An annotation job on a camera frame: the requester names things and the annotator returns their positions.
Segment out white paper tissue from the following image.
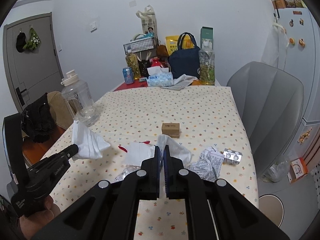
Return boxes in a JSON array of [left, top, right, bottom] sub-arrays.
[[123, 135, 192, 167]]

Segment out white plastic trash bag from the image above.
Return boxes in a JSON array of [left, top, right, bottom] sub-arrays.
[[72, 120, 111, 161]]

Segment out white trash bin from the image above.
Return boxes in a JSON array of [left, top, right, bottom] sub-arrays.
[[259, 194, 284, 227]]

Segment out person's left hand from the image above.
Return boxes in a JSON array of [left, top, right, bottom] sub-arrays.
[[20, 195, 61, 239]]

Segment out brown wooden chair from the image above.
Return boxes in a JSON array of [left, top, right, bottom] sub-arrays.
[[21, 91, 75, 166]]

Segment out crumpled printed paper leaflet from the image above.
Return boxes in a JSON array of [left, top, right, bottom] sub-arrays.
[[188, 147, 224, 182]]

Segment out crushed clear plastic bottle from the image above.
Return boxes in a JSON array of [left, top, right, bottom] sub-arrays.
[[114, 165, 140, 182]]

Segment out silver pill blister pack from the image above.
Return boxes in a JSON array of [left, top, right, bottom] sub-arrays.
[[223, 148, 243, 165]]

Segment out black garment on chair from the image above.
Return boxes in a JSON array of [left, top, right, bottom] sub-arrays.
[[21, 93, 56, 143]]

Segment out floral cream tablecloth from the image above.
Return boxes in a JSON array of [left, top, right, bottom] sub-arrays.
[[41, 85, 259, 240]]

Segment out small brown cardboard box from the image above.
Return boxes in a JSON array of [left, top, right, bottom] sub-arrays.
[[162, 123, 180, 138]]

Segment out orange white box on floor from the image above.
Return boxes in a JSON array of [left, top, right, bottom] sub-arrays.
[[287, 158, 308, 184]]

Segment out large clear water jug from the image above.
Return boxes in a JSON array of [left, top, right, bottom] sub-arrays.
[[61, 70, 100, 127]]

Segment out grey door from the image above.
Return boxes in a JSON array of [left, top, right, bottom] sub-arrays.
[[3, 13, 63, 112]]

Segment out grey chair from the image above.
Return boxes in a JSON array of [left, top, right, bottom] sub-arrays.
[[227, 61, 304, 177]]

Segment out white cloth on table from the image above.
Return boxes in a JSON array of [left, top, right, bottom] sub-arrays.
[[162, 74, 198, 90]]

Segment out blue soda can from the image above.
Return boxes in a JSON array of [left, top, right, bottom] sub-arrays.
[[123, 67, 135, 85]]

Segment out blue tissue pack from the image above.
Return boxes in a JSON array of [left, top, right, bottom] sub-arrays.
[[147, 66, 174, 87]]

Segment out black hanging hat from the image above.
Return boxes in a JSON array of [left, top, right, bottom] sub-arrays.
[[16, 32, 26, 53]]

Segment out green hanging cloth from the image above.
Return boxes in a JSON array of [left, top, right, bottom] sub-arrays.
[[23, 27, 41, 52]]

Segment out black pen holder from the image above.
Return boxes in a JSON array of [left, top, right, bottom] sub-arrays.
[[138, 60, 151, 78]]

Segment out navy blue lunch bag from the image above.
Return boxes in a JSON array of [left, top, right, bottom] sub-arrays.
[[168, 32, 200, 79]]

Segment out yellow tea bottle left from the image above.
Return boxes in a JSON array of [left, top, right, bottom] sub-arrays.
[[126, 49, 141, 80]]

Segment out green tea bottle right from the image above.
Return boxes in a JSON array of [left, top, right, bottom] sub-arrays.
[[199, 39, 215, 85]]

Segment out red pot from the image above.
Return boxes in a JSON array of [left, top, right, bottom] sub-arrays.
[[150, 57, 168, 68]]

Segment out yellow snack bag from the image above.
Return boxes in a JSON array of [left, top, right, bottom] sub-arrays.
[[165, 35, 194, 56]]

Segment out green carton box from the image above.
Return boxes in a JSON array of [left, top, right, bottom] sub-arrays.
[[200, 27, 214, 49]]

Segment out white refrigerator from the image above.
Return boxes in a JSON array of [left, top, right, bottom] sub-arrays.
[[257, 6, 320, 181]]

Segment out white paper shopping bag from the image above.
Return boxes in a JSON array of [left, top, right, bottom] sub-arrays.
[[136, 5, 158, 41]]

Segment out wicker basket on fridge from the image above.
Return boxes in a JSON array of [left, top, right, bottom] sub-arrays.
[[271, 0, 287, 10]]

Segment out black wire basket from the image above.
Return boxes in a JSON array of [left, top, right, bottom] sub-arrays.
[[123, 37, 156, 55]]

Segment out wall light switch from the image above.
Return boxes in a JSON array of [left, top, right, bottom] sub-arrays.
[[89, 21, 97, 32]]

